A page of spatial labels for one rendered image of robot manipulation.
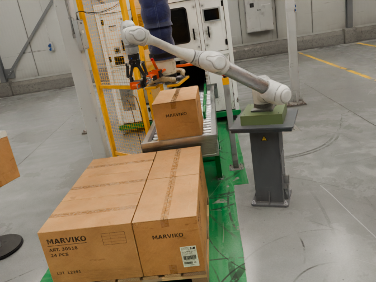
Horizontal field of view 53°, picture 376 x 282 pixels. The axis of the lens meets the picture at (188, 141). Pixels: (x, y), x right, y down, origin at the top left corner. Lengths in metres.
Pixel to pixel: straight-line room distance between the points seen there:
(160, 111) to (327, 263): 1.82
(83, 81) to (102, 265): 2.23
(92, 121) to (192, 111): 1.35
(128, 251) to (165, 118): 1.40
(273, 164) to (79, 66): 2.26
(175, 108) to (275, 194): 1.14
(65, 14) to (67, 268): 2.54
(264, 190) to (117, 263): 1.45
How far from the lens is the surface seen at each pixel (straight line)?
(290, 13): 6.14
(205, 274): 2.49
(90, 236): 2.44
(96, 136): 4.31
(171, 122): 3.40
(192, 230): 2.31
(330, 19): 12.90
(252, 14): 12.00
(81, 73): 4.18
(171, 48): 2.59
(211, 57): 2.54
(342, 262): 2.75
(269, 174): 3.24
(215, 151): 3.43
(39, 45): 12.98
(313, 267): 2.69
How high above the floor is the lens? 1.68
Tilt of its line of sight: 19 degrees down
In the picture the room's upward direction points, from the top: 9 degrees counter-clockwise
